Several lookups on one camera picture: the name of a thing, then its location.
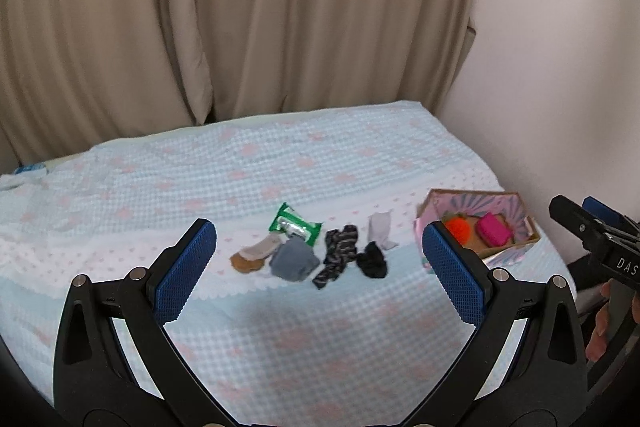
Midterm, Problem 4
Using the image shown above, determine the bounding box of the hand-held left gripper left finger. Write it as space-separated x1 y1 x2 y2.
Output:
52 218 224 414

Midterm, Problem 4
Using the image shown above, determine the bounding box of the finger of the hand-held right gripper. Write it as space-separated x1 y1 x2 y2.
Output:
581 196 640 238
548 195 640 258

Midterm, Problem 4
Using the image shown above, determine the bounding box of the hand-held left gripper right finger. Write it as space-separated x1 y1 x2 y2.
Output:
421 221 590 414

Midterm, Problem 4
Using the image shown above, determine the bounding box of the person's right hand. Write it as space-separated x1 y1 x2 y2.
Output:
585 281 612 362

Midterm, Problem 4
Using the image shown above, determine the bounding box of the orange knitted toy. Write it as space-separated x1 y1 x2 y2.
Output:
441 214 477 248

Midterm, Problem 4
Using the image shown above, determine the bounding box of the pink patterned cardboard box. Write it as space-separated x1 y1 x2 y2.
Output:
413 188 542 275

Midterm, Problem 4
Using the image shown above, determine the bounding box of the pink pouch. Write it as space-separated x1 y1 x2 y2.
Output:
475 213 514 247

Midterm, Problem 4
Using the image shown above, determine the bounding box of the beige brown sock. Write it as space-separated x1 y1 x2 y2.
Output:
229 233 286 275

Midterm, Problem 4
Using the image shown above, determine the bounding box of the white sock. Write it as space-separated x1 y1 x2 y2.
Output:
367 208 399 251

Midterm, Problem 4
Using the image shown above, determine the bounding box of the grey sock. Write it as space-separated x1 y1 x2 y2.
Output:
270 237 321 283

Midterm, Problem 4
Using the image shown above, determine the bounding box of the green wipes packet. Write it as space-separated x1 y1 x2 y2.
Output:
268 202 324 249

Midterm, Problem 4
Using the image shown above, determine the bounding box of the black striped sock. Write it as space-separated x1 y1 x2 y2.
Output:
312 224 360 290

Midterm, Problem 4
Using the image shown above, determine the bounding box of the blue white packet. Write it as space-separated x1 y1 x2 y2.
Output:
12 164 49 180

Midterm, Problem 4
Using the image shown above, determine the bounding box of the beige curtain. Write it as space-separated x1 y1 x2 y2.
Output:
0 0 483 168

